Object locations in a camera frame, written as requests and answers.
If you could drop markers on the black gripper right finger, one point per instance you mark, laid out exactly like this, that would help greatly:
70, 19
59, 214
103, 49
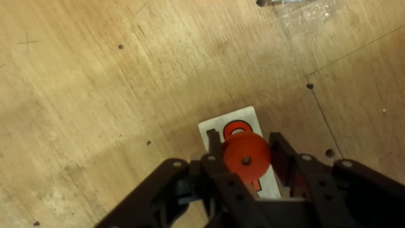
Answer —
337, 190

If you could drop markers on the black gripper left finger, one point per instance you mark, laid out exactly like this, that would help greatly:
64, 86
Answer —
190, 190

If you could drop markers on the orange disc block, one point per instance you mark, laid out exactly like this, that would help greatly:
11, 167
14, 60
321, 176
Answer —
236, 153

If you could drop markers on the wooden number peg board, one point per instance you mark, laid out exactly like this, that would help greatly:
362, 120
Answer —
245, 114

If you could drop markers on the white wooden plank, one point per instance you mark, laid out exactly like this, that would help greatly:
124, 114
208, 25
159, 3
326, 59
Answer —
304, 13

